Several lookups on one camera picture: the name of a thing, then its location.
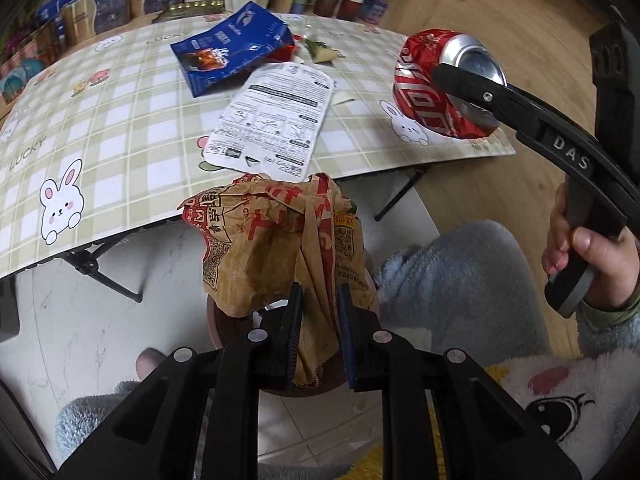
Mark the green metal leaf tray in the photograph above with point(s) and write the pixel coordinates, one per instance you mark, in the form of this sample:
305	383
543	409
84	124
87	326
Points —
190	10

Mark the brown paper food wrapper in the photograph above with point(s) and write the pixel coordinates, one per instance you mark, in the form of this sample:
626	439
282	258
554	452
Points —
260	240

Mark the stack of blue gift boxes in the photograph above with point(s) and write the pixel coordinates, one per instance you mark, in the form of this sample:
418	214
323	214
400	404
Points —
115	5

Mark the red paper cup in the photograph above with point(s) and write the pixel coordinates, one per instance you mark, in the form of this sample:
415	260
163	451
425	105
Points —
352	6

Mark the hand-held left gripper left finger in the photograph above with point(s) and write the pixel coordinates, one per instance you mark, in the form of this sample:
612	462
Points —
292	332

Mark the small blue box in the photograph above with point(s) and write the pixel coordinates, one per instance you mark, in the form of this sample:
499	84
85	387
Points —
374	10

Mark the blue snack packet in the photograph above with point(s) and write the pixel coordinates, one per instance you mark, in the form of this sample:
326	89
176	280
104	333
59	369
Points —
225	50

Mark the brown plastic bin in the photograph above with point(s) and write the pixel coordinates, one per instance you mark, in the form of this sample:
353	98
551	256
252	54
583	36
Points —
220	330

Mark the white printed packaging card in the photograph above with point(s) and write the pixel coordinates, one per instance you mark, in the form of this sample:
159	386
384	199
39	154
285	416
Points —
270	115

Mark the person's right hand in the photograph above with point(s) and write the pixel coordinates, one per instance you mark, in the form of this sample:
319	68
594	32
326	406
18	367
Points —
592	247

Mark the dark brown cup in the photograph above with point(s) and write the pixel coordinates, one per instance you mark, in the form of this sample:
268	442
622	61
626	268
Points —
329	5

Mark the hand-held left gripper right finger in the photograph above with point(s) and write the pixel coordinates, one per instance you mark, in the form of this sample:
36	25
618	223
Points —
345	332

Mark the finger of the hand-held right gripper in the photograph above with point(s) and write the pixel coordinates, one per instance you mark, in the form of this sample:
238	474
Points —
505	102

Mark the crushed red soda can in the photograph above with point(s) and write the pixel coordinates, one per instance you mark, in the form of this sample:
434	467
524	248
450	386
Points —
425	90

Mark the teal patterned planter box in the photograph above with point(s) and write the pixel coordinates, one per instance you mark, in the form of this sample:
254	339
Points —
27	70

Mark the white fluffy cartoon pajama top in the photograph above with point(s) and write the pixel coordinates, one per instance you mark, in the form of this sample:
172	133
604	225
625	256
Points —
575	400

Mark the black folding table frame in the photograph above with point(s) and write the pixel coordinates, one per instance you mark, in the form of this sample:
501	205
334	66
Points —
82	264

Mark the person's right leg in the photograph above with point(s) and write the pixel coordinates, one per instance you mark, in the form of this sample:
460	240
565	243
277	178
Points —
465	285

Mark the person's right forearm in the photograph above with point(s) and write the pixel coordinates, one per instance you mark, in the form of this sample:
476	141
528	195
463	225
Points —
610	325

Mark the cream torn wrapper piece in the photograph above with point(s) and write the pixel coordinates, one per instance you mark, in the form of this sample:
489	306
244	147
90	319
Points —
322	51

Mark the plaid bunny tablecloth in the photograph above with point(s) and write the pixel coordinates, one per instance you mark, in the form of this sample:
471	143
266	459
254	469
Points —
125	125

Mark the person's left foot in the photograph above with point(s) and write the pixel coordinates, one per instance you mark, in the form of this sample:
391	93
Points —
147	362

